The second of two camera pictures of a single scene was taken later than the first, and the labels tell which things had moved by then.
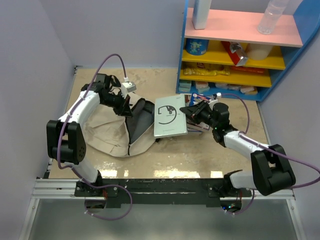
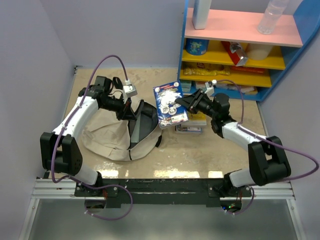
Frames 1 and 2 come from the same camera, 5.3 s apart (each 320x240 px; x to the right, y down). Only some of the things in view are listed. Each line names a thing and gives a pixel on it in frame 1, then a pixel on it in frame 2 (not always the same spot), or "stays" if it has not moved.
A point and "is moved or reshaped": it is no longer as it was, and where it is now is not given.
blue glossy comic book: [196, 98] is moved or reshaped
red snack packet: [237, 52] stays
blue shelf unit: [230, 59] stays
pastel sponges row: [197, 87] stays
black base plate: [160, 193] stays
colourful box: [198, 128] to [180, 128]
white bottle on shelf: [200, 14] stays
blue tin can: [197, 46] stays
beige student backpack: [118, 136] is moved or reshaped
